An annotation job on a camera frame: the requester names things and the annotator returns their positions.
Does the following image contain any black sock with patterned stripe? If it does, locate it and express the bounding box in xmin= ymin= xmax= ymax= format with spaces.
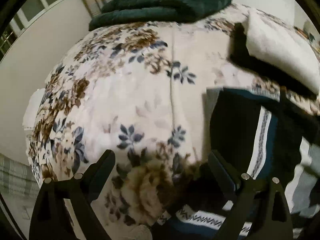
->
xmin=151 ymin=88 xmax=319 ymax=239

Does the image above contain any black grey white striped sock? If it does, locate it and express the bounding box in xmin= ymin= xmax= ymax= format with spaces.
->
xmin=285 ymin=138 xmax=319 ymax=218

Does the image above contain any floral fleece blanket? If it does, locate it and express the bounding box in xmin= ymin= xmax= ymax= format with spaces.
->
xmin=28 ymin=4 xmax=319 ymax=239

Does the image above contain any black folded cloth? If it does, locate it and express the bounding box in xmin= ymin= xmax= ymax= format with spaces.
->
xmin=229 ymin=23 xmax=317 ymax=100

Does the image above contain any white folded cloth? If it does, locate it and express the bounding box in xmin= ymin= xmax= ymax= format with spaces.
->
xmin=246 ymin=9 xmax=319 ymax=95

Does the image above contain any dark green folded garment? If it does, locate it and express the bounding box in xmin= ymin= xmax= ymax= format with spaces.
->
xmin=88 ymin=0 xmax=232 ymax=31

